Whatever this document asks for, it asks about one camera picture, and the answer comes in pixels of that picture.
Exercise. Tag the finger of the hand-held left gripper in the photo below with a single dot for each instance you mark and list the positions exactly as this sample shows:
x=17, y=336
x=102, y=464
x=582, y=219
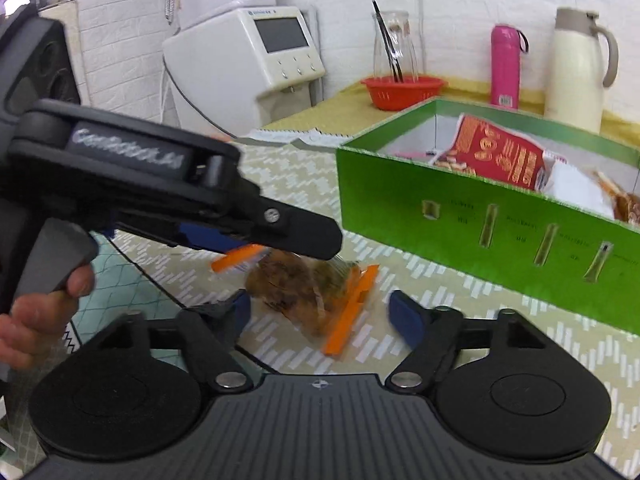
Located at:
x=300, y=235
x=210, y=237

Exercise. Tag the clear brown snack packet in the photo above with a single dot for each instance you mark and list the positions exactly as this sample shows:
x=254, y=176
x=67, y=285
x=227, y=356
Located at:
x=300, y=290

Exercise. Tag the person's left hand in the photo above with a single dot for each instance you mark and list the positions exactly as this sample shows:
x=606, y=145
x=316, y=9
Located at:
x=35, y=325

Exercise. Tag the white snack packet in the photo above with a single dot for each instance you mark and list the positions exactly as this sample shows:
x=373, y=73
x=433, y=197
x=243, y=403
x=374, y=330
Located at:
x=575, y=185

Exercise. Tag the patterned quilted tablecloth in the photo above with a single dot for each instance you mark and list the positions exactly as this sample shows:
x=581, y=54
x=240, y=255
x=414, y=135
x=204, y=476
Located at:
x=300, y=180

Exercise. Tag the pink thermos bottle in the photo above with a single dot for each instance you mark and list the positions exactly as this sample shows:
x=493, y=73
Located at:
x=505, y=65

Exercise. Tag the green cardboard box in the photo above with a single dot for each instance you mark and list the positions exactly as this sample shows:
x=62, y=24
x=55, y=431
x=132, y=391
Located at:
x=450, y=240

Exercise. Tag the red mixed nut packet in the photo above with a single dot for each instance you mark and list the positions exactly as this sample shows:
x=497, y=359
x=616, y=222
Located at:
x=500, y=155

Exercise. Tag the red plastic basket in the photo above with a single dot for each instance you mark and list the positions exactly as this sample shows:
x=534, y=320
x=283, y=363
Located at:
x=400, y=94

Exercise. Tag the cream thermal jug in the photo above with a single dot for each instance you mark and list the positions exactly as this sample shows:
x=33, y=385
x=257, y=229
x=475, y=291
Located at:
x=572, y=70

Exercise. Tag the white water dispenser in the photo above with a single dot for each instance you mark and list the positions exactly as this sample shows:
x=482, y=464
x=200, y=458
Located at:
x=220, y=70

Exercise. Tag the thin white wall conduit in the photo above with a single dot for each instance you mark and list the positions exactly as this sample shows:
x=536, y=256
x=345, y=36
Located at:
x=417, y=15

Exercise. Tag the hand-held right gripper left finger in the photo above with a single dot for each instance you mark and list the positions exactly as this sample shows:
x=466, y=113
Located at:
x=240, y=310

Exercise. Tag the black straws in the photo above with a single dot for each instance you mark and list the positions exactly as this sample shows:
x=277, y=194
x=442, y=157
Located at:
x=387, y=42

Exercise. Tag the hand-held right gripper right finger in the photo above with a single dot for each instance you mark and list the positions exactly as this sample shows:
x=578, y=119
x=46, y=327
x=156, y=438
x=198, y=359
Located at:
x=405, y=317

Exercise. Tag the yellow cloth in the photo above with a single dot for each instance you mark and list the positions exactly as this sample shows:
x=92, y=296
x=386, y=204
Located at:
x=340, y=105

